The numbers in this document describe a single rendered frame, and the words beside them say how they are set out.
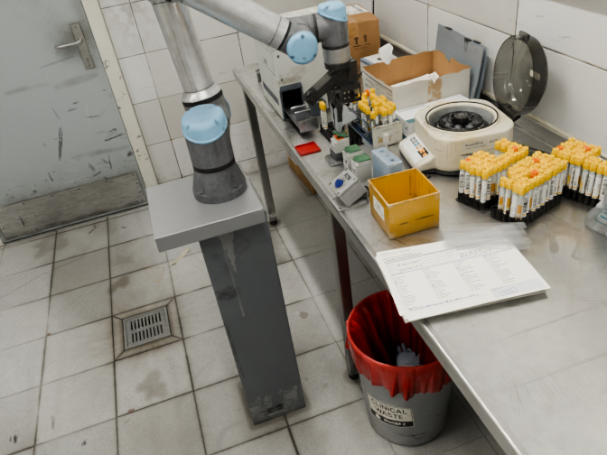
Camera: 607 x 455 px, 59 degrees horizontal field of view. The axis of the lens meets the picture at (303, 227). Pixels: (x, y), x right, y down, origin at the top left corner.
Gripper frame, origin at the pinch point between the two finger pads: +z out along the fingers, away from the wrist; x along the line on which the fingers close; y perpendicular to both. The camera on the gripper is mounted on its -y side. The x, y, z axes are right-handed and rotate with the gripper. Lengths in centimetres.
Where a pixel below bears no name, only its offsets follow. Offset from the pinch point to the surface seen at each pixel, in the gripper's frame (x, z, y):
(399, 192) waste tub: -31.6, 6.3, 5.0
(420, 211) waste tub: -44.3, 4.5, 4.4
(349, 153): -8.5, 4.0, 0.2
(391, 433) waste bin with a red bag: -42, 91, -6
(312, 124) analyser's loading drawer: 21.0, 6.2, -1.8
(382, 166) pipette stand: -23.4, 2.3, 4.1
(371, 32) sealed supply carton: 75, -3, 43
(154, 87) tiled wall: 169, 29, -51
